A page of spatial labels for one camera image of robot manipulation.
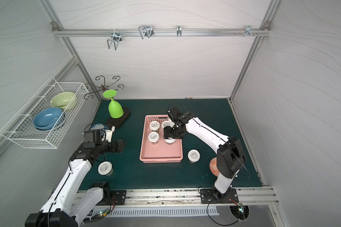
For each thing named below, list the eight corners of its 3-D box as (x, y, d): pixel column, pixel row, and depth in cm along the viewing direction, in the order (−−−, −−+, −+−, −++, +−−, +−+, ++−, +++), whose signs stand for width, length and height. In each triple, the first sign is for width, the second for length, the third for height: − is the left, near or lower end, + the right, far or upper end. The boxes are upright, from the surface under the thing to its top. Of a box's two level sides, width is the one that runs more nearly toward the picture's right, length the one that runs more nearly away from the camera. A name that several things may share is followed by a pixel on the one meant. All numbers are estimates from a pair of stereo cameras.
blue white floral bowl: (92, 129, 101) (90, 127, 99) (94, 125, 104) (92, 123, 101) (107, 129, 101) (106, 127, 99) (109, 125, 104) (107, 123, 101)
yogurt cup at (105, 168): (100, 177, 81) (95, 173, 76) (104, 165, 86) (100, 161, 81) (112, 177, 81) (108, 173, 76) (115, 165, 86) (112, 161, 81)
